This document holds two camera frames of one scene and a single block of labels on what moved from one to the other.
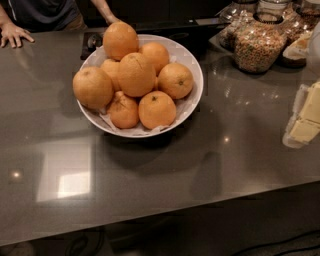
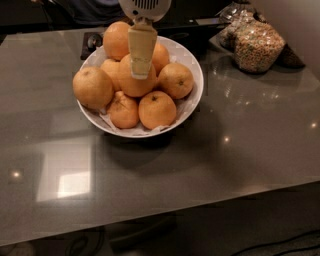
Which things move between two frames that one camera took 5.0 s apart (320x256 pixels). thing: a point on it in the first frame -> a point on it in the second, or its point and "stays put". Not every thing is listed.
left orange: x=92 y=87 stays put
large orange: x=136 y=75 stays put
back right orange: x=154 y=54 stays put
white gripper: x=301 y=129 -> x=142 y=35
